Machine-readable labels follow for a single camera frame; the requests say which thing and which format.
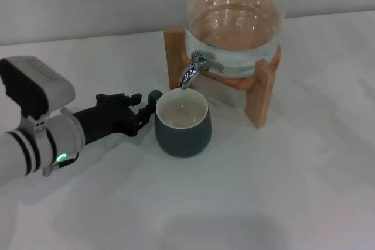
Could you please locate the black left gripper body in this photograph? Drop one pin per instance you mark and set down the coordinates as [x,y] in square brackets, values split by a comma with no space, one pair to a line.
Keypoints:
[105,121]

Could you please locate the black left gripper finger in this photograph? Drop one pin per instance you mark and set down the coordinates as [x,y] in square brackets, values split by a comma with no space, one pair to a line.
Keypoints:
[135,99]
[145,115]

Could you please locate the black ceramic cup white inside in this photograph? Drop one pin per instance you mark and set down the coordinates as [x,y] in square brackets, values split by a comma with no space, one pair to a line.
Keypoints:
[184,141]

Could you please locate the chrome faucet tap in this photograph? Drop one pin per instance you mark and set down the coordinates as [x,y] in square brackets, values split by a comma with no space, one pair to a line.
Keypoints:
[189,75]

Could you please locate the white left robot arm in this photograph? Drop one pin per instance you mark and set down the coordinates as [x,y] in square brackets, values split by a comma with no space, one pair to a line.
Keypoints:
[32,147]

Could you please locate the wooden dispenser stand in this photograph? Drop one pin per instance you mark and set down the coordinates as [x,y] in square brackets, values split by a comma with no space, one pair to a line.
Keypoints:
[259,100]

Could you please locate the glass water dispenser jar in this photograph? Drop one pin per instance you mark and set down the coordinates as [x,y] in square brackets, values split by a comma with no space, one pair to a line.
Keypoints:
[234,27]

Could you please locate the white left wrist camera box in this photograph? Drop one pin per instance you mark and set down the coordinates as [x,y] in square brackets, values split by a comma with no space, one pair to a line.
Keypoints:
[35,86]

